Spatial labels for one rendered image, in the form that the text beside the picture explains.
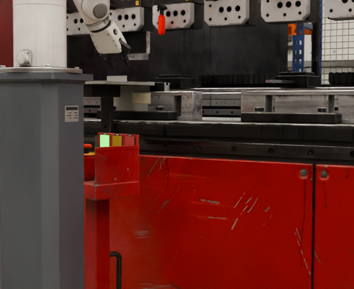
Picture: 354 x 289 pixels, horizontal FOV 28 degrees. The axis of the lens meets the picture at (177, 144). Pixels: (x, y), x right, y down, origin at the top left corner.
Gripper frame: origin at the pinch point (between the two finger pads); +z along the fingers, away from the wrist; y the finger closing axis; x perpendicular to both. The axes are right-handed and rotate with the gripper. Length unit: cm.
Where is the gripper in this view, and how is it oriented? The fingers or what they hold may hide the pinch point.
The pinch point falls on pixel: (119, 62)
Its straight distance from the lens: 243.8
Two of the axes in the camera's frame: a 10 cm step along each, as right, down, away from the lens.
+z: 3.5, 7.3, 5.8
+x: -4.2, 6.8, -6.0
